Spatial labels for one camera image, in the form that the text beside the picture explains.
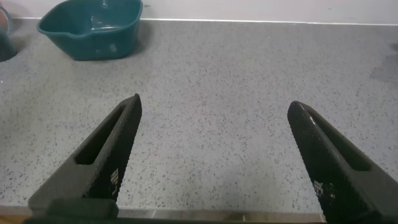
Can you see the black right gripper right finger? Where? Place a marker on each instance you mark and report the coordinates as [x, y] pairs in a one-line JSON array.
[[339, 174]]

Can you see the transparent plastic cup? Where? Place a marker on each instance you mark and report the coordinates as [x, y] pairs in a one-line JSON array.
[[5, 46]]

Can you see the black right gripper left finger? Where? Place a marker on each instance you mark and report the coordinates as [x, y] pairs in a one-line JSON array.
[[102, 161]]

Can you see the teal plastic basin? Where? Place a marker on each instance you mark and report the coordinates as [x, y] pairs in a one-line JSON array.
[[93, 40]]

